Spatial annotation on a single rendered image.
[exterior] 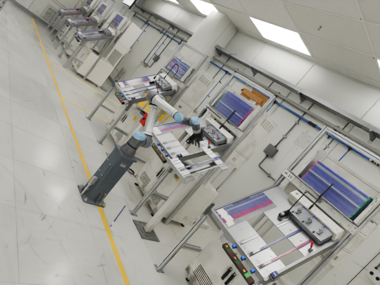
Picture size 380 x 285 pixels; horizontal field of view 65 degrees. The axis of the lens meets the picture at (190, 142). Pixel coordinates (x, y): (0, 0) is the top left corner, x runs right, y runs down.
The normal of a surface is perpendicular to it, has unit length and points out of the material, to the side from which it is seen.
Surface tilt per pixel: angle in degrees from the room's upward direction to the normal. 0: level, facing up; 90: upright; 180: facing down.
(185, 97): 90
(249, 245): 44
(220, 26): 90
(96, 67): 90
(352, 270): 90
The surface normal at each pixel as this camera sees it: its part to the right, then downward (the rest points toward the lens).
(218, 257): -0.61, -0.40
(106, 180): 0.50, 0.54
